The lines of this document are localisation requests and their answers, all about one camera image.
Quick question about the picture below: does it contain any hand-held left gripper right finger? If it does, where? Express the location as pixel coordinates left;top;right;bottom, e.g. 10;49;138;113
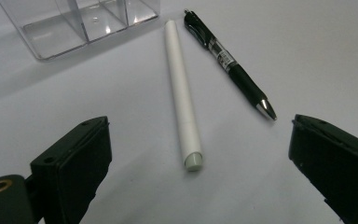
288;114;358;224

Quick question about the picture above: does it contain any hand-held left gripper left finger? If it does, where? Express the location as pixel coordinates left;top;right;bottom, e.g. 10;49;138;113
30;116;113;224

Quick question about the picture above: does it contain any black pen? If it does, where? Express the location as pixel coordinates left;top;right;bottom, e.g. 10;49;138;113
183;8;278;121

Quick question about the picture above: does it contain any white pen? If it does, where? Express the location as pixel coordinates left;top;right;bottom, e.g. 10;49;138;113
163;20;204;172

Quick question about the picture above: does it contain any clear plastic pen holder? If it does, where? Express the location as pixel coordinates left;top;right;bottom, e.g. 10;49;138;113
0;0;162;61

